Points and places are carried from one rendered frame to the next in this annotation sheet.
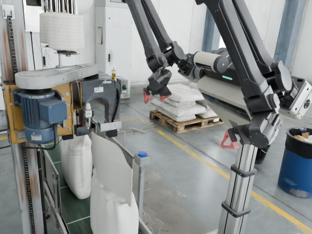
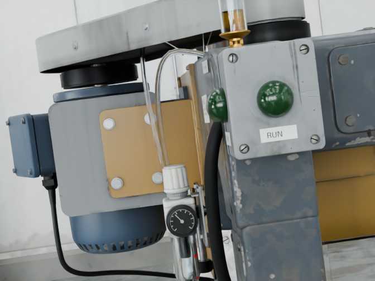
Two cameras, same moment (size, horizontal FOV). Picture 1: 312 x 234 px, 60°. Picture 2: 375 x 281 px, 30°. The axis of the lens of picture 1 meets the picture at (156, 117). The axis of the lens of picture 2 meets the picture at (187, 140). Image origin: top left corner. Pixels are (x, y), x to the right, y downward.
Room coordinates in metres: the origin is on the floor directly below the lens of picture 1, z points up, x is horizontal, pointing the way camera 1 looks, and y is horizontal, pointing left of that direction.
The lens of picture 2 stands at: (1.87, -0.31, 1.29)
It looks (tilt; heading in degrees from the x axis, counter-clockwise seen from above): 3 degrees down; 120
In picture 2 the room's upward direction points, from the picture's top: 7 degrees counter-clockwise
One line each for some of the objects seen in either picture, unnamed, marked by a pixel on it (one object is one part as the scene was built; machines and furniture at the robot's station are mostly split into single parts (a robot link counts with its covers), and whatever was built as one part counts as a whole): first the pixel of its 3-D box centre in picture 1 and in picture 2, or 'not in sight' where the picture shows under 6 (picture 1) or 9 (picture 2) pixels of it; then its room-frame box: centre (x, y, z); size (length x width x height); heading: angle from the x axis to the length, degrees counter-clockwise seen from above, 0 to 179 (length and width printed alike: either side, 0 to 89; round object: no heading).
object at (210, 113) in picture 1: (210, 110); not in sight; (4.65, -0.98, 0.20); 0.67 x 0.43 x 0.15; 124
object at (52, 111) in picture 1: (53, 113); (44, 151); (1.17, 0.48, 1.25); 0.10 x 0.08 x 0.12; 149
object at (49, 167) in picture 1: (43, 164); not in sight; (1.88, 0.88, 0.54); 1.05 x 0.02 x 0.41; 34
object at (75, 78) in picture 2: (37, 88); (99, 77); (1.22, 0.57, 1.35); 0.12 x 0.12 x 0.04
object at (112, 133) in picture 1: (113, 132); not in sight; (1.61, 0.27, 0.98); 0.09 x 0.05 x 0.05; 124
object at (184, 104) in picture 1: (176, 99); not in sight; (4.45, -0.33, 0.44); 0.66 x 0.42 x 0.14; 28
